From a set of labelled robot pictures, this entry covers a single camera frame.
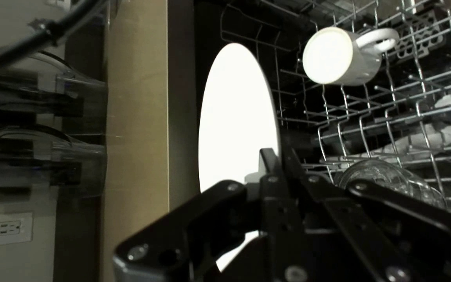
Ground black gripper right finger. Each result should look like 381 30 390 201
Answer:
286 154 451 282

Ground white round plate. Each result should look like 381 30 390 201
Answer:
198 43 282 273

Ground wire dishwasher rack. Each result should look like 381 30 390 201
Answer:
220 0 451 212

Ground white mug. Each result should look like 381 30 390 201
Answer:
303 27 400 87

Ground white wall outlet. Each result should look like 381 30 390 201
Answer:
0 214 33 246

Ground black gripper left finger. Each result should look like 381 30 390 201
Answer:
113 149 309 282

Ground clear drinking glass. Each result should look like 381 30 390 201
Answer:
337 159 447 209

